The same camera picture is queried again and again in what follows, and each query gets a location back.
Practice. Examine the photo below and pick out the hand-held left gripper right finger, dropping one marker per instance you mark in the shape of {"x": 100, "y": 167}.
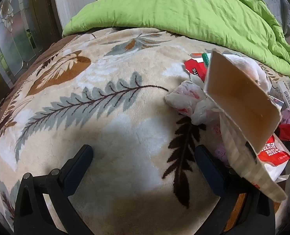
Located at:
{"x": 209, "y": 171}

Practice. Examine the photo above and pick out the small white red box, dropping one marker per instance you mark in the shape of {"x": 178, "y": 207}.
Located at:
{"x": 275, "y": 96}

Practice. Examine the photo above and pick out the red and white snack bag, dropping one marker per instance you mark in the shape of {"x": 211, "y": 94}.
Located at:
{"x": 273, "y": 151}

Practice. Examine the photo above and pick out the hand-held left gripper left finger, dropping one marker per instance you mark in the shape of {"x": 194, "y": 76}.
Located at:
{"x": 77, "y": 169}

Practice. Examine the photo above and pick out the beige striped cardboard carton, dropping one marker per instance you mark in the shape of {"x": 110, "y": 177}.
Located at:
{"x": 242, "y": 100}

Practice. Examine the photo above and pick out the leaf print fleece blanket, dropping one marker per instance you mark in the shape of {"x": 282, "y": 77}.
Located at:
{"x": 110, "y": 132}

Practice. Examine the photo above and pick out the leaded glass door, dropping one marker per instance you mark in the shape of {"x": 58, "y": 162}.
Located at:
{"x": 10, "y": 41}

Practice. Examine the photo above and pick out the white plastic bag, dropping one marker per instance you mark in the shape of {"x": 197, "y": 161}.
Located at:
{"x": 189, "y": 100}

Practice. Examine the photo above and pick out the grey quilted pillow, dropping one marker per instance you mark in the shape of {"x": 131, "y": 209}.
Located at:
{"x": 269, "y": 0}

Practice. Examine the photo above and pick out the small red white wrapper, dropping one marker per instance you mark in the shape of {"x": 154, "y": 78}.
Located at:
{"x": 196, "y": 54}

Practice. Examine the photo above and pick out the pink wrapper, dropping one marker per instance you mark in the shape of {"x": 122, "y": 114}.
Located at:
{"x": 220, "y": 151}

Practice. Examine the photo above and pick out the white and blue medicine carton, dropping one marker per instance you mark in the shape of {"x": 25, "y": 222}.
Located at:
{"x": 285, "y": 93}

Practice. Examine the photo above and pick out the green quilt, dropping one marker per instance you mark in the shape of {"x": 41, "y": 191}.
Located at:
{"x": 184, "y": 12}

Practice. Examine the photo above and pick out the red packet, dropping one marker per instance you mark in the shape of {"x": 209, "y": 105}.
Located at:
{"x": 196, "y": 68}
{"x": 289, "y": 131}

